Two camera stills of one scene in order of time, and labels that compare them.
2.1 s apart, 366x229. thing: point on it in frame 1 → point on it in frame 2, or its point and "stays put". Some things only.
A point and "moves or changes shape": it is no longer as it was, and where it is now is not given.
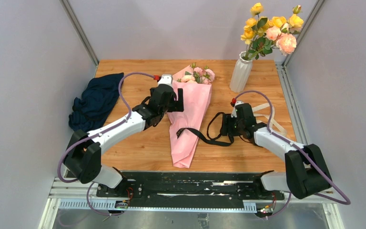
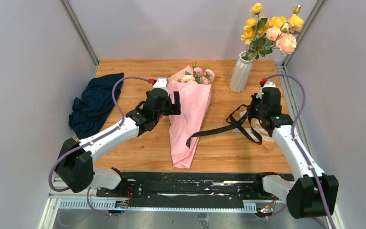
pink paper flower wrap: (196, 98) stays put
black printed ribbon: (208, 139) moves or changes shape
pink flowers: (198, 75) stays put
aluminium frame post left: (67, 6) stays put
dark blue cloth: (92, 109) stays put
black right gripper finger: (228, 128) → (253, 109)
